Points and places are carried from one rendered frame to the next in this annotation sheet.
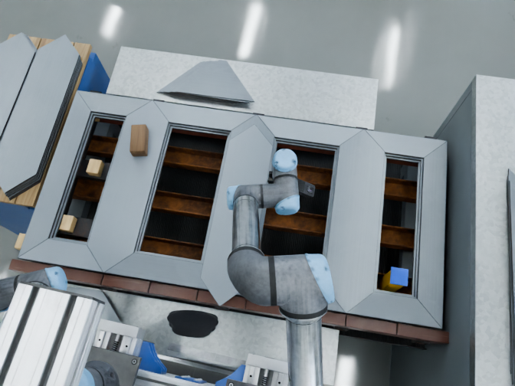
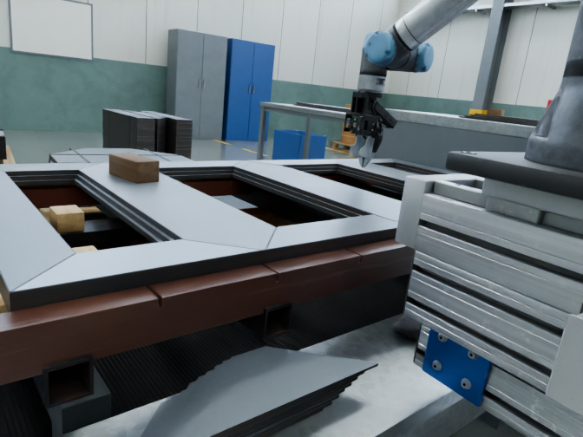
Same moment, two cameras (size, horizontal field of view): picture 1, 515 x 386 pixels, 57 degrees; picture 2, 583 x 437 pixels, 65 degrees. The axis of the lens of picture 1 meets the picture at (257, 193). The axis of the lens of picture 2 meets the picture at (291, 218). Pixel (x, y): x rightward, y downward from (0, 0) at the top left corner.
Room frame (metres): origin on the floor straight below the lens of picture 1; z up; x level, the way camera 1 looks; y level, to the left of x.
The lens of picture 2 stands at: (-0.04, 1.09, 1.08)
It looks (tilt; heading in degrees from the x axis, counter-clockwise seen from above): 15 degrees down; 307
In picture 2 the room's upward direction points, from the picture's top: 6 degrees clockwise
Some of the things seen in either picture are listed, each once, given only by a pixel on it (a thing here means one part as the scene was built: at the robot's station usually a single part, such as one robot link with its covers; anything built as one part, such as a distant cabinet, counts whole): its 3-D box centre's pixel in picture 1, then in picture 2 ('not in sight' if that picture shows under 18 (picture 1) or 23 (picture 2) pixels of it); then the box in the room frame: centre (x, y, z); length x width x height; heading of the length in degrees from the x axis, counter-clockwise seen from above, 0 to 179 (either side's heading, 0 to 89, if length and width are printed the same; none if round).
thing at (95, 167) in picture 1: (95, 168); (67, 218); (0.83, 0.66, 0.79); 0.06 x 0.05 x 0.04; 168
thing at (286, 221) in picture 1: (241, 214); not in sight; (0.63, 0.07, 0.70); 1.66 x 0.08 x 0.05; 78
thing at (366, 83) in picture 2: not in sight; (371, 84); (0.61, -0.09, 1.12); 0.08 x 0.08 x 0.05
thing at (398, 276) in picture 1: (398, 276); not in sight; (0.30, -0.48, 0.88); 0.06 x 0.06 x 0.02; 78
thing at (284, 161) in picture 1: (284, 166); (376, 55); (0.61, -0.09, 1.20); 0.09 x 0.08 x 0.11; 0
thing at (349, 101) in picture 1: (242, 88); not in sight; (1.21, 0.04, 0.73); 1.20 x 0.26 x 0.03; 78
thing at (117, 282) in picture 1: (222, 300); (438, 247); (0.26, 0.15, 0.80); 1.62 x 0.04 x 0.06; 78
